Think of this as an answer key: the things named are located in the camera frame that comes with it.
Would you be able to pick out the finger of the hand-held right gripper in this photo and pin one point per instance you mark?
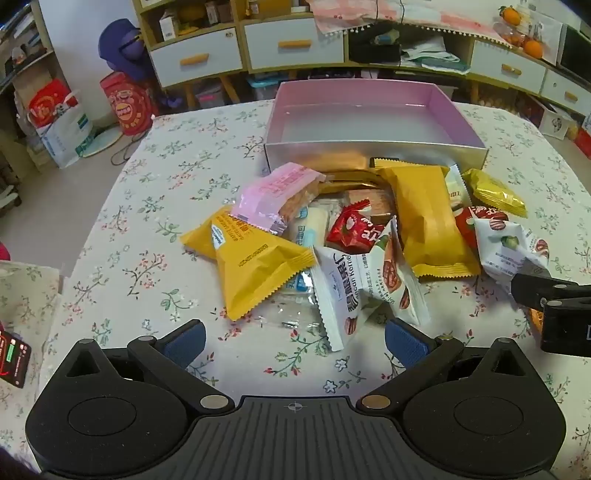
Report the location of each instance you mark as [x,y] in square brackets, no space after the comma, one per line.
[531,290]

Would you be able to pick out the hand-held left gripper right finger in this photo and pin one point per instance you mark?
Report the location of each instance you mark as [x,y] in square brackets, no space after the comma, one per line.
[406,344]

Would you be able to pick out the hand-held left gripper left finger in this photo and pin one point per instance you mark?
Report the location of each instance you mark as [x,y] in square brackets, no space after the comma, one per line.
[187,344]

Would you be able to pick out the orange white snack packet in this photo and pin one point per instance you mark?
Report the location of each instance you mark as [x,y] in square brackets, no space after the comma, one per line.
[535,321]

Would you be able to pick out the white nut snack packet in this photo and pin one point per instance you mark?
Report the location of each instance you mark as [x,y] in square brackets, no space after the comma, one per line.
[351,286]
[503,249]

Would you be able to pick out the red snack packet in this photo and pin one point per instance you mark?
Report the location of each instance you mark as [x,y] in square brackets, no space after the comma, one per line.
[466,226]
[351,228]

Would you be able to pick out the yellow snack packet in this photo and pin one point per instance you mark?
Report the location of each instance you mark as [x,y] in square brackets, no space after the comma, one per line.
[496,196]

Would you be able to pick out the orange snack packet blue logo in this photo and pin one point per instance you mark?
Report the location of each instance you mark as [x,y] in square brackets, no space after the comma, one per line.
[249,263]

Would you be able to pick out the clear plastic snack packet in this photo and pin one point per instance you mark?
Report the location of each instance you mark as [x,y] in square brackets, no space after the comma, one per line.
[295,304]

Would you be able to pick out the clear white candy packet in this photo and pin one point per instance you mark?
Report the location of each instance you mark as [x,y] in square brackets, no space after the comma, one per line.
[309,228]

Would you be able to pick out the pink snack packet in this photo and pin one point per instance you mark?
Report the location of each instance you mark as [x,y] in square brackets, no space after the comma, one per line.
[277,194]

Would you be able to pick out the pink cardboard box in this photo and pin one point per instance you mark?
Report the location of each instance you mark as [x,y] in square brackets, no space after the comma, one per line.
[351,115]

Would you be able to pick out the floral tablecloth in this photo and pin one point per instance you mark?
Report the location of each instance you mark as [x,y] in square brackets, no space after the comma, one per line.
[152,230]

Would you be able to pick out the white brown label snack packet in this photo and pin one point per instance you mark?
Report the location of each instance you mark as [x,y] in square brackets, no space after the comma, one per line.
[457,189]

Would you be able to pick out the white carton box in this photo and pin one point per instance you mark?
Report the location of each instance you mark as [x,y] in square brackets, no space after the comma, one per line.
[556,122]

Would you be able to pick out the gold foil snack packet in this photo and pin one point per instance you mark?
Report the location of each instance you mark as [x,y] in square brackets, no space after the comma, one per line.
[351,181]

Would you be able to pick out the black smartphone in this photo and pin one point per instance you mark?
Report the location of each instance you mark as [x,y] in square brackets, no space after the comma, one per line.
[14,357]

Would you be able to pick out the white drawer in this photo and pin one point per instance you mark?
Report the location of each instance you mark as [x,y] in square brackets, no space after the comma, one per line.
[568,94]
[194,57]
[508,69]
[293,44]

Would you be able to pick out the round white base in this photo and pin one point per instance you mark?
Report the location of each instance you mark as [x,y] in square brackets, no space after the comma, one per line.
[101,143]

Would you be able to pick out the white plastic bag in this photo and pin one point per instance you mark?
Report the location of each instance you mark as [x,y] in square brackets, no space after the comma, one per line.
[69,136]

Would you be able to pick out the orange fruit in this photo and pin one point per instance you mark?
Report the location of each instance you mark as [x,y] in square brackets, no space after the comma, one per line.
[510,14]
[532,48]

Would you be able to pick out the black monitor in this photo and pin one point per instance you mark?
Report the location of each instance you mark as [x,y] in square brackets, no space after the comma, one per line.
[577,50]

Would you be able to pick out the red printed gift bag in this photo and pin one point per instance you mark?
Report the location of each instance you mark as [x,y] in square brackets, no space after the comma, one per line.
[124,104]

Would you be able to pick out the stack of papers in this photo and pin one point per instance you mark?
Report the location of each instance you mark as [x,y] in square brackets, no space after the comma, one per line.
[434,57]

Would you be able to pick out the bag of small oranges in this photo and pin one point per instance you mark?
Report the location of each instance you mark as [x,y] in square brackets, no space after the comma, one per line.
[510,34]

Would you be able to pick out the blue lid storage bin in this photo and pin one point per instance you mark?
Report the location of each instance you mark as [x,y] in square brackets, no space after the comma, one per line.
[263,87]

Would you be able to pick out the red paper bag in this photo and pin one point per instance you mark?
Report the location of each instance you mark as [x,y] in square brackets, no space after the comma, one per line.
[48,101]

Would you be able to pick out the pink patterned cloth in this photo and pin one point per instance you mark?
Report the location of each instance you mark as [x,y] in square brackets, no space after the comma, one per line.
[415,18]

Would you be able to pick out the wooden bookshelf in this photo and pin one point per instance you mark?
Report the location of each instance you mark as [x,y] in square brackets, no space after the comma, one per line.
[46,69]

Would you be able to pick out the yellow wooden cabinet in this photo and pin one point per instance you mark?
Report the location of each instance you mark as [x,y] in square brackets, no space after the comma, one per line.
[240,14]

